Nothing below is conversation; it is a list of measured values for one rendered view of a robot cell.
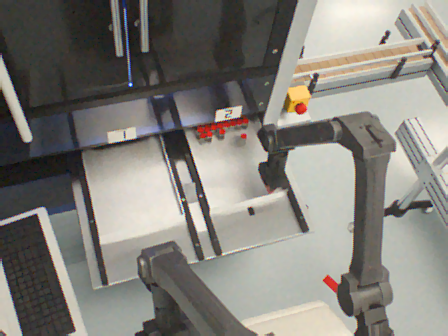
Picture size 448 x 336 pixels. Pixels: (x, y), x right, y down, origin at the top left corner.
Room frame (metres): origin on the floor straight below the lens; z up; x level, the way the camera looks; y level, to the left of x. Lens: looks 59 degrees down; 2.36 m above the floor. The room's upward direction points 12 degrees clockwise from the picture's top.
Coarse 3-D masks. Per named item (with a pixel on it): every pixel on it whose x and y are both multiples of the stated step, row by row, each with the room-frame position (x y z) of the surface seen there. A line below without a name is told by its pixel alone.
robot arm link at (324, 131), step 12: (324, 120) 0.72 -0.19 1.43; (276, 132) 0.82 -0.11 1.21; (288, 132) 0.80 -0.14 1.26; (300, 132) 0.76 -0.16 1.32; (312, 132) 0.73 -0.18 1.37; (324, 132) 0.66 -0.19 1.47; (336, 132) 0.64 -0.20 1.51; (276, 144) 0.80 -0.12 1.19; (288, 144) 0.78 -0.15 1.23; (300, 144) 0.74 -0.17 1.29; (312, 144) 0.72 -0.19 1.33
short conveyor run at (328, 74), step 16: (304, 48) 1.36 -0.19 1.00; (368, 48) 1.46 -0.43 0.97; (384, 48) 1.49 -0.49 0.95; (400, 48) 1.54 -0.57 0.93; (416, 48) 1.55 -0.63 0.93; (304, 64) 1.35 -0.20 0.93; (320, 64) 1.37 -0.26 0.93; (336, 64) 1.38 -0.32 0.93; (352, 64) 1.36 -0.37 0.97; (368, 64) 1.39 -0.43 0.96; (384, 64) 1.43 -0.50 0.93; (400, 64) 1.41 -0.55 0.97; (416, 64) 1.47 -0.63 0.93; (432, 64) 1.50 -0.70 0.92; (304, 80) 1.27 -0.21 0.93; (320, 80) 1.29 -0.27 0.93; (336, 80) 1.30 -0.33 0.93; (352, 80) 1.34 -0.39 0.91; (368, 80) 1.37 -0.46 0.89; (384, 80) 1.41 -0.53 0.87; (400, 80) 1.45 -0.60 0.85; (320, 96) 1.28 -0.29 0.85
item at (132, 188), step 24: (120, 144) 0.88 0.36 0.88; (144, 144) 0.90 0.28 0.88; (96, 168) 0.77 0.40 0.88; (120, 168) 0.79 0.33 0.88; (144, 168) 0.81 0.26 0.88; (168, 168) 0.82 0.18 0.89; (96, 192) 0.69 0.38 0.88; (120, 192) 0.71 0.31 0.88; (144, 192) 0.73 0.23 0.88; (168, 192) 0.74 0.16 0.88; (96, 216) 0.60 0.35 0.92; (120, 216) 0.63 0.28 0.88; (144, 216) 0.65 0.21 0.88; (168, 216) 0.66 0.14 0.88
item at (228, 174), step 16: (192, 128) 1.00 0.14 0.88; (256, 128) 1.06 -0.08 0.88; (192, 144) 0.94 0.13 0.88; (208, 144) 0.95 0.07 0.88; (224, 144) 0.96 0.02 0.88; (256, 144) 0.99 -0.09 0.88; (192, 160) 0.87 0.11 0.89; (208, 160) 0.89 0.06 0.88; (224, 160) 0.90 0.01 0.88; (240, 160) 0.91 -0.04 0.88; (256, 160) 0.93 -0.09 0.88; (208, 176) 0.83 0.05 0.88; (224, 176) 0.84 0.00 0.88; (240, 176) 0.85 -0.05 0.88; (256, 176) 0.87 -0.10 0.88; (208, 192) 0.77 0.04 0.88; (224, 192) 0.78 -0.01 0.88; (240, 192) 0.80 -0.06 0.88; (256, 192) 0.81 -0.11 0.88; (208, 208) 0.71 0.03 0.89; (224, 208) 0.72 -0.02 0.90
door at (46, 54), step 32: (0, 0) 0.74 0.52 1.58; (32, 0) 0.77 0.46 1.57; (64, 0) 0.80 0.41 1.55; (96, 0) 0.83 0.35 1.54; (0, 32) 0.73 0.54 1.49; (32, 32) 0.76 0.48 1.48; (64, 32) 0.79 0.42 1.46; (96, 32) 0.83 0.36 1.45; (32, 64) 0.75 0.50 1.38; (64, 64) 0.78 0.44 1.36; (96, 64) 0.82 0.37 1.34; (128, 64) 0.86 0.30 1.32; (0, 96) 0.71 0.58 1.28; (32, 96) 0.74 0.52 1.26; (64, 96) 0.78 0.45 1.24; (96, 96) 0.81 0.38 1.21
